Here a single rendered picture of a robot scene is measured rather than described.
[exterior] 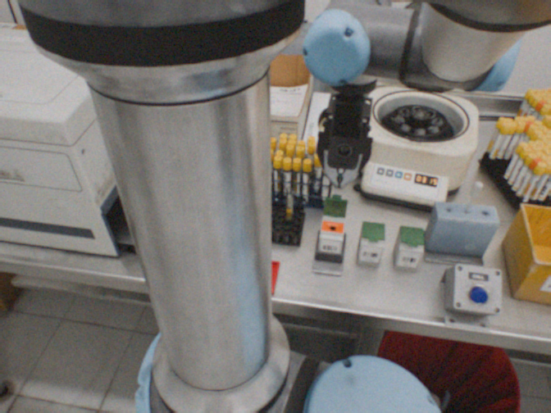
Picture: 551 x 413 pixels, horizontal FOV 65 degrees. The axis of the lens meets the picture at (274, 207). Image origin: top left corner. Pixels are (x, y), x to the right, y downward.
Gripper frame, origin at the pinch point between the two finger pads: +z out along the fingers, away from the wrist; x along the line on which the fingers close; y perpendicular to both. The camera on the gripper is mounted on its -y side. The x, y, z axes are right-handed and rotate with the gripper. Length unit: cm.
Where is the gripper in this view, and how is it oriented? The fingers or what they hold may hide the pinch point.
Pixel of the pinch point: (339, 185)
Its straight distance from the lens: 77.8
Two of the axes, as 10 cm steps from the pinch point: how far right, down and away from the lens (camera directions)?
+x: -9.8, -1.4, 1.6
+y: 2.2, -6.9, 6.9
